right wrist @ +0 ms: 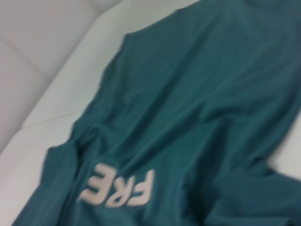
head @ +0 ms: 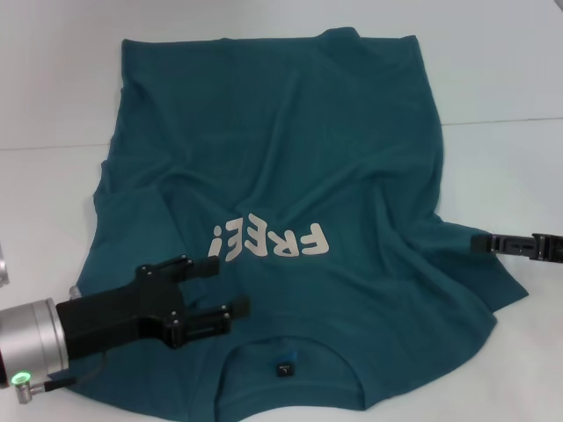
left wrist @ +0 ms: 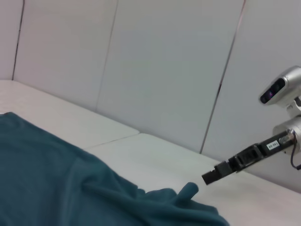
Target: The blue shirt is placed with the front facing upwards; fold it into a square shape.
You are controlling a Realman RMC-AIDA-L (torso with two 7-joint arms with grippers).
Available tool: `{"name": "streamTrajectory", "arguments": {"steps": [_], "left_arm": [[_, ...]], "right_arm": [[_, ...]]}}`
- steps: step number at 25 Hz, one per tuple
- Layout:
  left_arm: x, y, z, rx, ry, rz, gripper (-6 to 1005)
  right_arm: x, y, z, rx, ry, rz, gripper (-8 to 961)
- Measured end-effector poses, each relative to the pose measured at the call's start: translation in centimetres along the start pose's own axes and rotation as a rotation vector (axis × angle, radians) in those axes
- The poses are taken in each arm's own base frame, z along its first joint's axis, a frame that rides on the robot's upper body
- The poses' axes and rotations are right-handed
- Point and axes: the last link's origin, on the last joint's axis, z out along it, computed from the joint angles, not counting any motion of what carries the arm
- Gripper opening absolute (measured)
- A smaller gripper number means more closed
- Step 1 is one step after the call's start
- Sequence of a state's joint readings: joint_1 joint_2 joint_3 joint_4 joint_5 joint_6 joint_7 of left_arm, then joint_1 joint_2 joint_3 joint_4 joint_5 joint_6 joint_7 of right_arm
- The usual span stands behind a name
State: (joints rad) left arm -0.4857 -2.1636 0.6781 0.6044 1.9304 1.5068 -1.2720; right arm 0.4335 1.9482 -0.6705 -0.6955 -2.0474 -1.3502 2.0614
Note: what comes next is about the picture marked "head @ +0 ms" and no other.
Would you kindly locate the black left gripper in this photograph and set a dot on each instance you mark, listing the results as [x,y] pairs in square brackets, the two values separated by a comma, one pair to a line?
[101,321]

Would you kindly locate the silver gripper connector stub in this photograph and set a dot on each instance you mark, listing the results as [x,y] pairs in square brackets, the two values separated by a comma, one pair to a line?
[75,292]

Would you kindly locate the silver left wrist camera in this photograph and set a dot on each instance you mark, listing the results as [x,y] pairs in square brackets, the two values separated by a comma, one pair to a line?
[3,272]

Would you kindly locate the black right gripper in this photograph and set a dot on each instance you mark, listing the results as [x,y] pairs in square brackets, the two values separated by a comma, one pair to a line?
[556,249]

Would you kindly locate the teal t-shirt with FREE print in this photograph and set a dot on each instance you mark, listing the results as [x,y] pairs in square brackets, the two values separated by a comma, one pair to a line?
[272,154]

